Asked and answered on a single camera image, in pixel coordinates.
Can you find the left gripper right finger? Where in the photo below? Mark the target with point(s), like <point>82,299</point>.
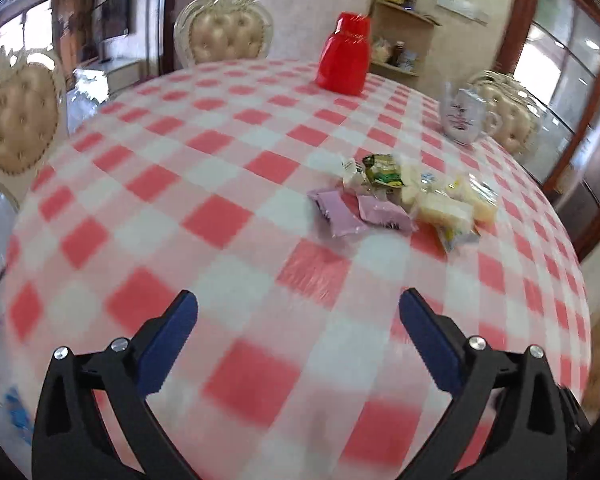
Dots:
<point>528,438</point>

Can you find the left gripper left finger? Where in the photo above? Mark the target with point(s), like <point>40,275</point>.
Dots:
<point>70,439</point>

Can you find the cream biscuit clear packet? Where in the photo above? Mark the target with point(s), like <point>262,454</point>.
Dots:
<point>441,210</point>

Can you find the yellow cake clear packet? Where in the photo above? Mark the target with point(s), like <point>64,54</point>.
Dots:
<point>470,190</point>

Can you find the pink snack packet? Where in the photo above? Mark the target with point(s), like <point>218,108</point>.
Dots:
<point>384,213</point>
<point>341,220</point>

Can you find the green snack packet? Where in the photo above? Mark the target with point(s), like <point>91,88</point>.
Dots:
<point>382,170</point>

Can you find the blue snack packet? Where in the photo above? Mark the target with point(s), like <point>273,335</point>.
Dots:
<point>17,414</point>

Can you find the white pastry packet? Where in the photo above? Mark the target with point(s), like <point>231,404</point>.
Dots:
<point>354,179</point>

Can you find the cream tufted chair right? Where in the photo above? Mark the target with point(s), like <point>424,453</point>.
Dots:
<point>519,114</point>

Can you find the cream tufted chair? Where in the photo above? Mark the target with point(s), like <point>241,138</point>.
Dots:
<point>222,30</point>
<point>33,117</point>
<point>519,114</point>

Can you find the red white checkered tablecloth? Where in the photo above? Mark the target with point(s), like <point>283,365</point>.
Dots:
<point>298,366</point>

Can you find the white floral teapot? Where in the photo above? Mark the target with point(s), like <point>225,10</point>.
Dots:
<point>465,117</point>

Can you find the cream tufted chair left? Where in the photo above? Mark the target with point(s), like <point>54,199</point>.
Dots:
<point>33,117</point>

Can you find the red thermos jug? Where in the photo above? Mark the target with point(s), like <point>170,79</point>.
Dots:
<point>346,56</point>

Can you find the wooden corner shelf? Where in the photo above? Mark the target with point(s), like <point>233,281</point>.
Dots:
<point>401,42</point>

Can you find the cream tufted chair back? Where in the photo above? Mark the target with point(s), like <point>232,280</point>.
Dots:
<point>222,30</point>

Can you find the wall television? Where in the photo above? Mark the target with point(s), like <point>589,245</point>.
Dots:
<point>111,19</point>

